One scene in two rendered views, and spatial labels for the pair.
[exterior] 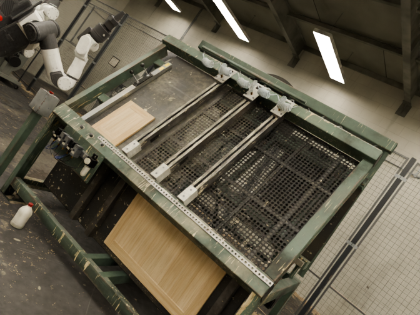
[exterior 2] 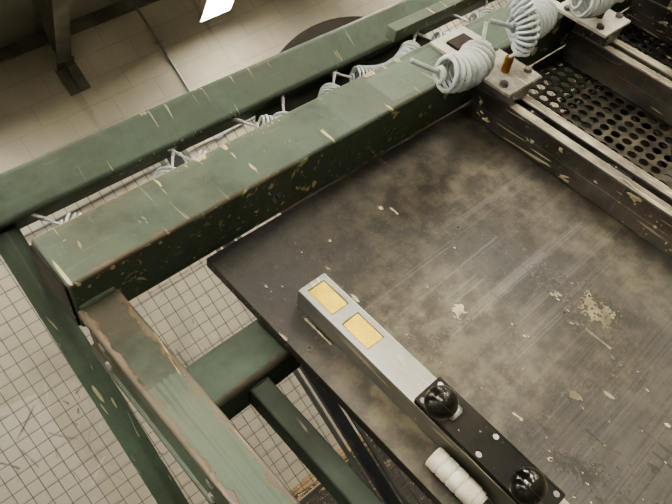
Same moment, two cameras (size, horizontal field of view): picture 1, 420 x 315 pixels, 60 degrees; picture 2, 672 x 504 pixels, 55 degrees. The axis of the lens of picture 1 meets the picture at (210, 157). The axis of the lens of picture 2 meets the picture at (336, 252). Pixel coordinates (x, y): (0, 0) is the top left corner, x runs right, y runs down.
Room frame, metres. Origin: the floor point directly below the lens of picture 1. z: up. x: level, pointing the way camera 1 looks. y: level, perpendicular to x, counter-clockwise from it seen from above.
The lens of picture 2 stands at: (2.77, 1.52, 1.78)
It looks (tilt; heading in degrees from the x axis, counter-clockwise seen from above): 3 degrees down; 304
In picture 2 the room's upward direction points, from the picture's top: 32 degrees counter-clockwise
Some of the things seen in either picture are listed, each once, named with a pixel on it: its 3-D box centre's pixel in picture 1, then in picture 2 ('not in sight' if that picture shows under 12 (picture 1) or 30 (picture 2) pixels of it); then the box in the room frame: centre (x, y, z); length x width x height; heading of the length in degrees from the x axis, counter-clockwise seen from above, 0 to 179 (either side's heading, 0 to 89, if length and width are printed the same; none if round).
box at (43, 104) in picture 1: (44, 102); not in sight; (2.80, 1.30, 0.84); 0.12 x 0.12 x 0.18; 63
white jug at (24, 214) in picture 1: (24, 214); not in sight; (2.64, 0.89, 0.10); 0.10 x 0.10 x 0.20
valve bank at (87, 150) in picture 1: (70, 150); not in sight; (2.66, 0.88, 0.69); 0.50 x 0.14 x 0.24; 63
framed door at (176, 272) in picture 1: (164, 250); not in sight; (2.51, -0.11, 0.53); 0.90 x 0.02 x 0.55; 63
